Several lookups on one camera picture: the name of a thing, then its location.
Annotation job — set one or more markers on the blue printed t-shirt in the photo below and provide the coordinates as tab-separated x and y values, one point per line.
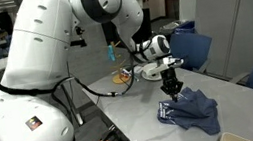
193	111

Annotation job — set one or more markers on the black computer monitor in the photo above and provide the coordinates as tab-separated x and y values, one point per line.
145	24

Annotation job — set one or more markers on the beige plastic tray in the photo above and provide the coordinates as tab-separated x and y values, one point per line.
234	139

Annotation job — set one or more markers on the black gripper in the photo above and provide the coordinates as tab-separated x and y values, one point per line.
169	76

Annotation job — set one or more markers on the light blue hanging object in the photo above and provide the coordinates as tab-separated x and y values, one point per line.
111	53

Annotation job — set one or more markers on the grey trash bin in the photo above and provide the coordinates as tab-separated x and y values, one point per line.
170	26

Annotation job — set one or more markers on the blue recycling bin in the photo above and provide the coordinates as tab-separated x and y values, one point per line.
185	27

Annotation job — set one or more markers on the white bowl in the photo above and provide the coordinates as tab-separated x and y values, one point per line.
148	68

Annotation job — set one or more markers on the white saucer plate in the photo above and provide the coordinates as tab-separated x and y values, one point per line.
149	76

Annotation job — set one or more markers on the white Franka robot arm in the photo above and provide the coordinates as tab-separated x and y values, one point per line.
37	60

